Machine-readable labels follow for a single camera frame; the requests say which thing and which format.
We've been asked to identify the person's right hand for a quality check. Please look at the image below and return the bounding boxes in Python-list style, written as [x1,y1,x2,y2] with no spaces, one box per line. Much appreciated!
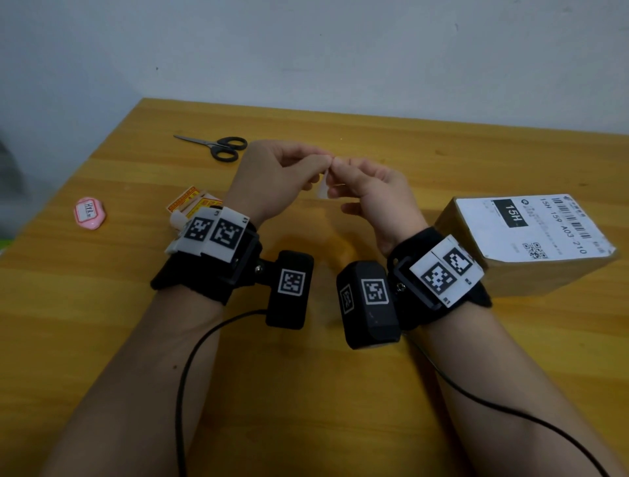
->
[326,157,429,256]

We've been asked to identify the person's left hand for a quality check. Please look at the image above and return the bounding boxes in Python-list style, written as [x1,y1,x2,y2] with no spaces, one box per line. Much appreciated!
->
[221,140,334,228]

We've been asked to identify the stack of yellow stickers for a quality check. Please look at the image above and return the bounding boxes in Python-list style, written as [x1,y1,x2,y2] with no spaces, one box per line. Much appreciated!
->
[165,185,225,232]

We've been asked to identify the brown cardboard box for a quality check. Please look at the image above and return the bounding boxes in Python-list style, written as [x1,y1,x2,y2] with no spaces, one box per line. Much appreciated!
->
[434,193,618,297]

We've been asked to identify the person's left forearm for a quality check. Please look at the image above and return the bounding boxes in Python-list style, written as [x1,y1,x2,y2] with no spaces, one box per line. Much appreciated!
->
[44,290,222,477]

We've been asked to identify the person's right forearm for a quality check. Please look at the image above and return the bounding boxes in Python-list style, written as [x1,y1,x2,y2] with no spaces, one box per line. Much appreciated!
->
[412,299,629,477]

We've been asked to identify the grey curtain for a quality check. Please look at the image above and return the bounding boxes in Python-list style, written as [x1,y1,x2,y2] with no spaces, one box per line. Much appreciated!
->
[0,127,30,232]

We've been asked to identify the black handled scissors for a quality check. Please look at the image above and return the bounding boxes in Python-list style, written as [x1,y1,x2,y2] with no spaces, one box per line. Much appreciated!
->
[172,134,248,163]

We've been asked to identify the black right wrist strap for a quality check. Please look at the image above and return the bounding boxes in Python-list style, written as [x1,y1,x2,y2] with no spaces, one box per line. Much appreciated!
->
[385,225,493,331]

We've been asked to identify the black wrist strap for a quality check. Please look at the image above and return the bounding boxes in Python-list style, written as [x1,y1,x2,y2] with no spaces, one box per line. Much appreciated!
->
[385,225,493,331]
[149,206,261,307]

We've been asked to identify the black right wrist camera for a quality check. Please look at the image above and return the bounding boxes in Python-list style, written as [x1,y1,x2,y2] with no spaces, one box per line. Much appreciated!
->
[336,260,403,351]

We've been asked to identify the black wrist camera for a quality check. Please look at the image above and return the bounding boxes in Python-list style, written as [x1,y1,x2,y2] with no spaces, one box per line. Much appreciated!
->
[336,260,403,351]
[255,250,315,330]

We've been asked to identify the black left wrist strap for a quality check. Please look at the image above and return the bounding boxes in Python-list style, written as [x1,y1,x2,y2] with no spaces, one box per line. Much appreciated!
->
[149,206,261,307]

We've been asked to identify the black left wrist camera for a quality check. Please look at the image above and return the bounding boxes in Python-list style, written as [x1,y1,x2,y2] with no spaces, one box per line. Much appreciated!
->
[255,250,315,330]

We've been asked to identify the black right camera cable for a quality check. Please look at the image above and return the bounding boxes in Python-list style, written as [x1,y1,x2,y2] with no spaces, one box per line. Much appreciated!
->
[405,334,610,477]

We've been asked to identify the black camera cable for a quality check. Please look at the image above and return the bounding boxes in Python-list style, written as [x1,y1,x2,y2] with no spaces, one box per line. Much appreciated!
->
[176,308,269,477]
[405,334,610,477]

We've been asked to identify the black left camera cable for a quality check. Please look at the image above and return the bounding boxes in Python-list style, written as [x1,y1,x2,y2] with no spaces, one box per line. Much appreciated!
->
[176,308,269,477]

